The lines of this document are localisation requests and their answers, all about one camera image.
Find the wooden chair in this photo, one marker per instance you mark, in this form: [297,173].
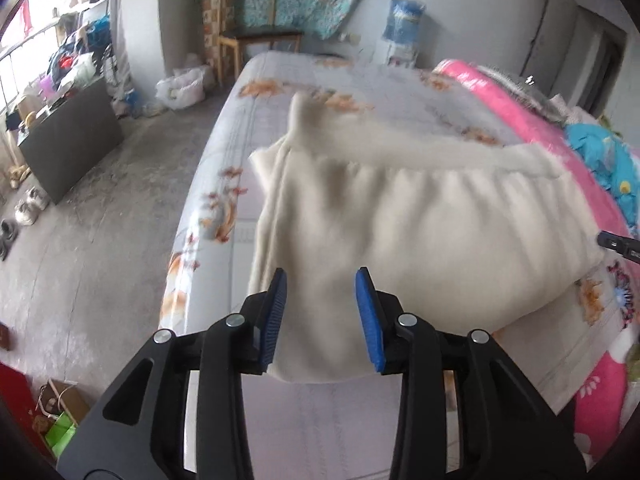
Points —
[260,35]

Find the cream zip jacket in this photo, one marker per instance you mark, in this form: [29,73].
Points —
[425,220]

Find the cyan printed quilt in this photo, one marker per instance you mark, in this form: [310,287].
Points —
[595,150]

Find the green paper bag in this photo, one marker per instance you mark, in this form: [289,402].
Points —
[60,432]

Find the purple plastic cup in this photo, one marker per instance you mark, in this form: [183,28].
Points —
[48,87]

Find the grey fuzzy blanket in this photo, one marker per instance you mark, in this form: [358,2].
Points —
[540,100]

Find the pile of colourful clothes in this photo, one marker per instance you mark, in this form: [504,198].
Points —
[77,57]

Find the white water dispenser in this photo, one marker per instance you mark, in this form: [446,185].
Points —
[397,54]

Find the white plastic bag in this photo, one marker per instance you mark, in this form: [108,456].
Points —
[180,87]

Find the orange chequered box stack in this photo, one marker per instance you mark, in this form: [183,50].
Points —
[215,20]

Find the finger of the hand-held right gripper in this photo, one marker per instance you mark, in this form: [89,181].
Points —
[620,245]

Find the grey slipper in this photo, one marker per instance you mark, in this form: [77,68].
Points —
[7,229]
[4,249]

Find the pink floral blanket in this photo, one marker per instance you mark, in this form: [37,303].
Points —
[520,110]

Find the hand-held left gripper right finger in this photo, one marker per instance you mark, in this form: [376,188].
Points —
[370,325]

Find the white wall socket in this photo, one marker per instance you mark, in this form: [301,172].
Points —
[350,37]

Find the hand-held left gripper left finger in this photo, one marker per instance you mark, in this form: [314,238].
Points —
[274,320]

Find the white sneaker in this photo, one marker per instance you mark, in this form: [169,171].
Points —
[39,199]
[26,212]

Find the red box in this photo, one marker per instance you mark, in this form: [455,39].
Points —
[20,405]

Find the beige plush slippers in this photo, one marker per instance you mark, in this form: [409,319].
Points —
[19,175]

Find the brown cardboard box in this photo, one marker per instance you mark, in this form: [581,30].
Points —
[65,400]

